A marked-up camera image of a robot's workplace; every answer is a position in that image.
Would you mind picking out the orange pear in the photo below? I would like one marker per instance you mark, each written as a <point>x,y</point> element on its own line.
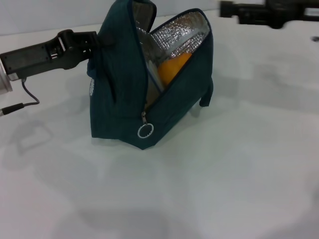
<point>172,68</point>

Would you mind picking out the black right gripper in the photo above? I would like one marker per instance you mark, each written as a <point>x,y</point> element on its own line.
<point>279,12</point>

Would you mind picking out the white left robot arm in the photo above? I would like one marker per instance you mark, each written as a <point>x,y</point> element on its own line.
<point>3,82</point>

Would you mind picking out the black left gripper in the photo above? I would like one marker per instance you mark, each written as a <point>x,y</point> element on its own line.
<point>32,61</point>

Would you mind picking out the silver metal pin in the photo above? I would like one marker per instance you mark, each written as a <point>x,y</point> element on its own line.
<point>315,38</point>

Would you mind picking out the dark teal insulated bag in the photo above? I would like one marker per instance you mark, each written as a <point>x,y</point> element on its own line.
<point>117,99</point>

